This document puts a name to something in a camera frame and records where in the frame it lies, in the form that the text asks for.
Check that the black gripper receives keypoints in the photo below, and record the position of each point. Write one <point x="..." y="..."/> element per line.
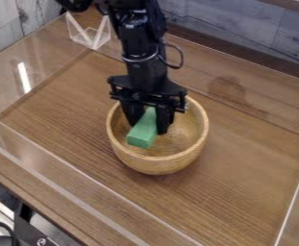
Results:
<point x="145" y="86"/>

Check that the green rectangular stick block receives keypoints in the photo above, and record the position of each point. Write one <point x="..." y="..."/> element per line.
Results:
<point x="143" y="133"/>

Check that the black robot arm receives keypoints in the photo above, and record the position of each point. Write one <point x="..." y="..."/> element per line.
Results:
<point x="137" y="22"/>

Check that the round wooden bowl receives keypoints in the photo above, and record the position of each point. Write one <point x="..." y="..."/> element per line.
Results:
<point x="174" y="151"/>

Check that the clear acrylic tray walls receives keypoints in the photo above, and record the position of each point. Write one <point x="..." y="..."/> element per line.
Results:
<point x="215" y="183"/>

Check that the clear acrylic corner bracket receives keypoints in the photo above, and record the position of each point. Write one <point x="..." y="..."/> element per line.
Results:
<point x="89" y="37"/>

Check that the black table leg bracket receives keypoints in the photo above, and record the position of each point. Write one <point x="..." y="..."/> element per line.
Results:
<point x="27" y="234"/>

